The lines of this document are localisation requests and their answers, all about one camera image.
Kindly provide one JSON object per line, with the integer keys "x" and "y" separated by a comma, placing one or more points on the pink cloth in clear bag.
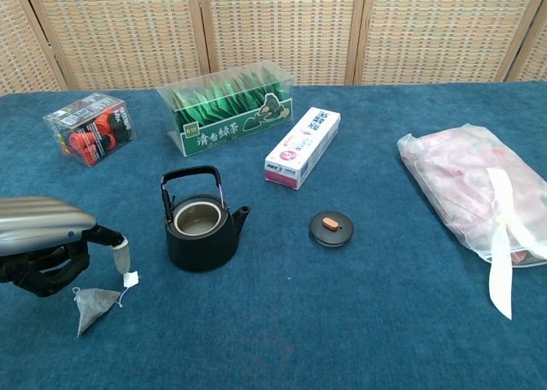
{"x": 453, "y": 180}

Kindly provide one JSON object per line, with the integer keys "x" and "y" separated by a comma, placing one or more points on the black lid with orange knob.
{"x": 329, "y": 238}

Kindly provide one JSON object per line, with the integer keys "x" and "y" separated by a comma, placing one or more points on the clear box red black capsules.
{"x": 94, "y": 133}

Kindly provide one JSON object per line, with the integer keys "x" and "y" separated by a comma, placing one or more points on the woven rattan folding screen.
{"x": 273, "y": 26}

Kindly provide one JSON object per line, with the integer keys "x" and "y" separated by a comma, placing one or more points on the clear box of green tea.
{"x": 222, "y": 108}

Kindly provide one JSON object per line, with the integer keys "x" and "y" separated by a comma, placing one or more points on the white toothpaste box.
{"x": 299, "y": 146}

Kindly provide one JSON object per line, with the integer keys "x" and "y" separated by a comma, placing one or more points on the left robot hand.
{"x": 38, "y": 223}

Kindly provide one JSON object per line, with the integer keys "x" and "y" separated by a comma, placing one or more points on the black teapot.
{"x": 201, "y": 253}

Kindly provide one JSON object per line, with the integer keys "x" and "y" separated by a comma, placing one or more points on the blue felt table cover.
{"x": 299, "y": 321}

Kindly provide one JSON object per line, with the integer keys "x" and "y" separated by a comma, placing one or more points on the pyramid tea bag with tag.
{"x": 92, "y": 306}

